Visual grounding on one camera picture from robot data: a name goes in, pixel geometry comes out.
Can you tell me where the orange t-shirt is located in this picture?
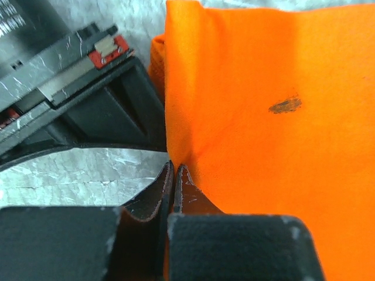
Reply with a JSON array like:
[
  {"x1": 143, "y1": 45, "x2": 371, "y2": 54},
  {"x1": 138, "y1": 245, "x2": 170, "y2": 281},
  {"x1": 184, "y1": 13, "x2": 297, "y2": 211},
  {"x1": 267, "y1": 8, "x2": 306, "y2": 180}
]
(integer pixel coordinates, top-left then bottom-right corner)
[{"x1": 149, "y1": 1, "x2": 374, "y2": 280}]

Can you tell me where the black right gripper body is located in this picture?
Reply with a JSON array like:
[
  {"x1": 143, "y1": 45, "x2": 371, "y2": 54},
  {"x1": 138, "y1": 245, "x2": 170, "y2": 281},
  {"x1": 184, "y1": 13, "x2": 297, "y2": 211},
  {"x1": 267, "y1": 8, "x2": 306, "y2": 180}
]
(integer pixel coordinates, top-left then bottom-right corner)
[{"x1": 1, "y1": 23, "x2": 166, "y2": 169}]

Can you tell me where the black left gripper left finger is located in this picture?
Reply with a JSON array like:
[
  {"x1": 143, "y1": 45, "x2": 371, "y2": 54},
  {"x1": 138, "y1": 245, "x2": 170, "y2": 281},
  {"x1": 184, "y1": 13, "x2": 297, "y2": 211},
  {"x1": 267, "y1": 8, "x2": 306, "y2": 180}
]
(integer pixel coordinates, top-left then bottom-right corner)
[{"x1": 1, "y1": 162, "x2": 173, "y2": 280}]

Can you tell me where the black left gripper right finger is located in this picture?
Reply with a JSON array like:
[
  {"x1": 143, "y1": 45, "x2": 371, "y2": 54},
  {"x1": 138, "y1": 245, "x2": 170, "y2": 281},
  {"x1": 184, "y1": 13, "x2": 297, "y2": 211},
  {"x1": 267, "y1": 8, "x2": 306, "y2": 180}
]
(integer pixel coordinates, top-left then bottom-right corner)
[{"x1": 168, "y1": 165, "x2": 325, "y2": 280}]

